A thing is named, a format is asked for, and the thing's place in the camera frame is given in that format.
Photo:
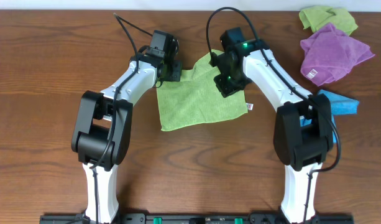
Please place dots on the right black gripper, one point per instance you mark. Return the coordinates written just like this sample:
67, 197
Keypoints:
227, 90

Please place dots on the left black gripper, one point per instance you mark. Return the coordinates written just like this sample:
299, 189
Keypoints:
174, 75

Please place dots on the light green cloth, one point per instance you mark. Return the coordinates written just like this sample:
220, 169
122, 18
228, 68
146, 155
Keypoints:
196, 100

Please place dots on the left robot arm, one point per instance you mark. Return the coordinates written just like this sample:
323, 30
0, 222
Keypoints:
102, 130

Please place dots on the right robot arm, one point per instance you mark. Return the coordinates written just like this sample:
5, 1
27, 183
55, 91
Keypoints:
302, 133

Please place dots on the purple cloth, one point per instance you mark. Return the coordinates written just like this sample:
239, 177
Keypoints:
330, 54

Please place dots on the blue cloth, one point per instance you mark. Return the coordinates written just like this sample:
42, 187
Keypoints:
340, 105

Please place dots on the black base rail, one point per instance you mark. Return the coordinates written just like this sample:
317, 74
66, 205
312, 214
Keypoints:
140, 218

